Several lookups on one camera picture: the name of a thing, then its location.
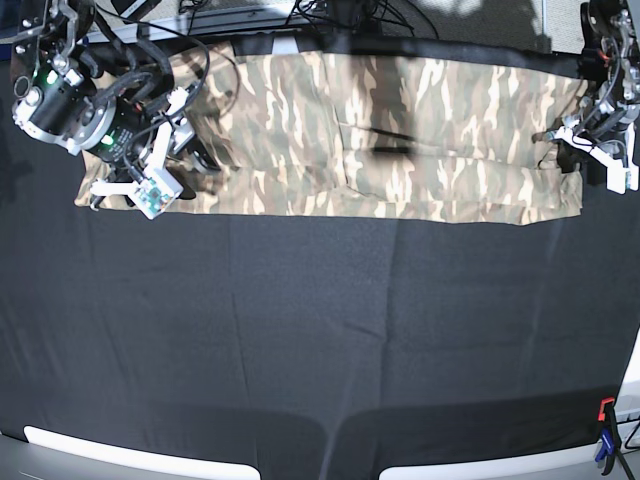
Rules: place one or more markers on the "front right blue clamp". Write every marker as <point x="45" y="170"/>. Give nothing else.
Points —
<point x="609" y="437"/>

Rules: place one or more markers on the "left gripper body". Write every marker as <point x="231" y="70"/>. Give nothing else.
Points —
<point x="597" y="120"/>

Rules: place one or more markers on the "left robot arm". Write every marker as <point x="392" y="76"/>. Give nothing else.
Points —
<point x="608" y="66"/>

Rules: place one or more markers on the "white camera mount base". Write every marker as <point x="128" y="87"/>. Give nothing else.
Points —
<point x="284" y="45"/>

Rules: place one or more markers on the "camouflage t-shirt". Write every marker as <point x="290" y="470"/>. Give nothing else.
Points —
<point x="334" y="135"/>

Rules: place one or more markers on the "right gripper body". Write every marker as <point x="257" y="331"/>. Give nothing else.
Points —
<point x="184" y="140"/>

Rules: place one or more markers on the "black table cloth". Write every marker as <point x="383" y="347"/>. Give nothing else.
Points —
<point x="305" y="347"/>

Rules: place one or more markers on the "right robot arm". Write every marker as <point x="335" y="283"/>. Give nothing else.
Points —
<point x="77" y="85"/>

